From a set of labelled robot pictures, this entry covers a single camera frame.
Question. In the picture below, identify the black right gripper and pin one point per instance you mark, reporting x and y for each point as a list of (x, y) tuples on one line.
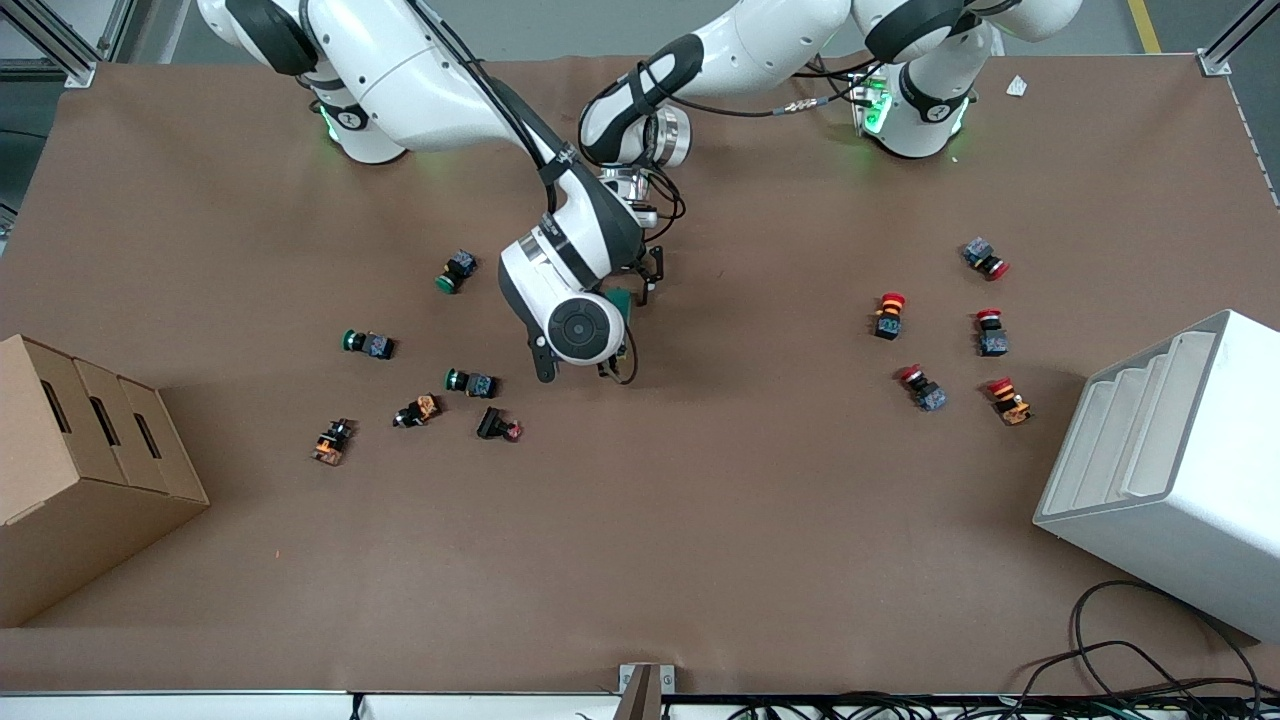
[(601, 368)]

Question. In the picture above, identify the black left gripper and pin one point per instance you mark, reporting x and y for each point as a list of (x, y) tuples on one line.
[(649, 272)]

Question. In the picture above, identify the green load switch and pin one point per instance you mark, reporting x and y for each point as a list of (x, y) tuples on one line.
[(622, 302)]

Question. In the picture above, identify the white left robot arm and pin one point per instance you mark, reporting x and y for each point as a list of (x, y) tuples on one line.
[(760, 40)]

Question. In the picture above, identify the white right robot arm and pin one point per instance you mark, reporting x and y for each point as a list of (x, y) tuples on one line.
[(400, 70)]

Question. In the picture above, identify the brown paper table cover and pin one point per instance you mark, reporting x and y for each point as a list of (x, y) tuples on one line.
[(700, 520)]

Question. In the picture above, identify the red mushroom button grey body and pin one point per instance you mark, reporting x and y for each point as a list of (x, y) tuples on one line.
[(980, 252), (932, 398), (992, 343)]

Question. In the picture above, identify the red mushroom button orange body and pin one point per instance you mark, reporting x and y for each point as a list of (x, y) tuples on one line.
[(1012, 408)]

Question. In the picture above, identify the small white paper scrap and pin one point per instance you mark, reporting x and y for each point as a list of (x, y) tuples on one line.
[(1017, 86)]

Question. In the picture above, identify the brown cardboard box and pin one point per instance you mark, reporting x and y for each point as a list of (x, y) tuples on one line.
[(80, 520)]

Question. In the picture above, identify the white stepped plastic rack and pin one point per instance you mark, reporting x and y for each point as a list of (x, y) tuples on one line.
[(1200, 480)]

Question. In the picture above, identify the green push button switch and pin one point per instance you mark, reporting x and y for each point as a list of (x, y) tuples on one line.
[(480, 385), (375, 346), (460, 266)]

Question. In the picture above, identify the black switch with red lamp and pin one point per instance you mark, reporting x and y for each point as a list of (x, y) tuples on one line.
[(490, 424)]

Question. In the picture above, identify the black orange selector switch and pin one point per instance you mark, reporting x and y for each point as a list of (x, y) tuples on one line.
[(330, 447), (425, 407)]

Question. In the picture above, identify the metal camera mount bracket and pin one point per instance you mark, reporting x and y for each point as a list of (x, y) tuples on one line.
[(645, 690)]

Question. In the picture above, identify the white table edge rail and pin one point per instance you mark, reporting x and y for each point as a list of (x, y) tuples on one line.
[(200, 706)]

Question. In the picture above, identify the aluminium frame profile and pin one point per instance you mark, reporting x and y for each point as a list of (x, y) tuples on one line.
[(70, 55), (1215, 62)]

